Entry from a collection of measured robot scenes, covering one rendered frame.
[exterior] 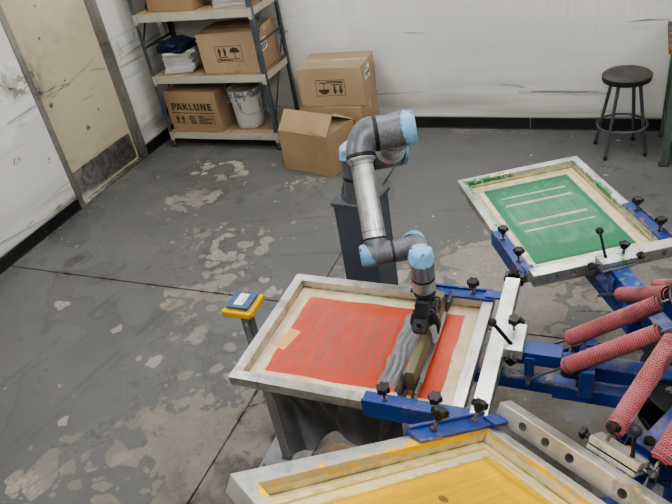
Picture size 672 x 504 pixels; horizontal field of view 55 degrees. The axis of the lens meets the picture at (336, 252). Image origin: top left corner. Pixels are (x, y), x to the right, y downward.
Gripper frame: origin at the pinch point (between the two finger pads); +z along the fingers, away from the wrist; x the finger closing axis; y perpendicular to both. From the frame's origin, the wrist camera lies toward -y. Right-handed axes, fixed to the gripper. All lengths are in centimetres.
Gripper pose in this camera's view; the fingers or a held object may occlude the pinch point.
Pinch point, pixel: (427, 341)
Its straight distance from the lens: 219.0
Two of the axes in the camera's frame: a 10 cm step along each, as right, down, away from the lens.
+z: 1.5, 8.3, 5.4
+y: 3.6, -5.6, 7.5
